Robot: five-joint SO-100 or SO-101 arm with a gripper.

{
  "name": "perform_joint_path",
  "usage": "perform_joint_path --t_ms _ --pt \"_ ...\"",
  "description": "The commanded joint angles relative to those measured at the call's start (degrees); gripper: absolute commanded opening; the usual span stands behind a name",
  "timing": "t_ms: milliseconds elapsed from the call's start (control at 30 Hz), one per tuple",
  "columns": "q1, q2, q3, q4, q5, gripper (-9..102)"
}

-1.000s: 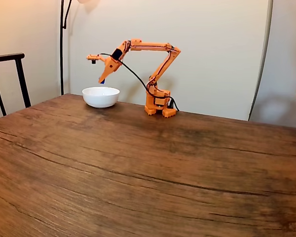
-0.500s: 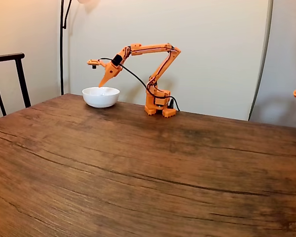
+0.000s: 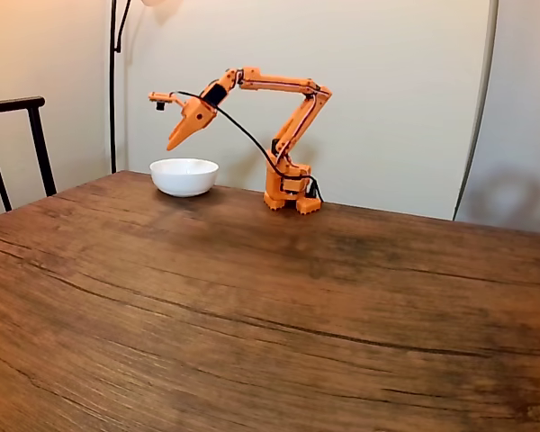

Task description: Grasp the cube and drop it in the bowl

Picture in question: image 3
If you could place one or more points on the white bowl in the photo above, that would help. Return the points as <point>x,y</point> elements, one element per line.
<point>184,177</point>

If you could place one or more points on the black floor lamp pole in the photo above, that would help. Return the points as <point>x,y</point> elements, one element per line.
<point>112,112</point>

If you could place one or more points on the black chair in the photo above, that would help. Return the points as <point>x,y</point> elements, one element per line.
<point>13,102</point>

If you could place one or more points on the orange mounted camera box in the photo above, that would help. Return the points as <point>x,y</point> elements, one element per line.
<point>162,97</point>

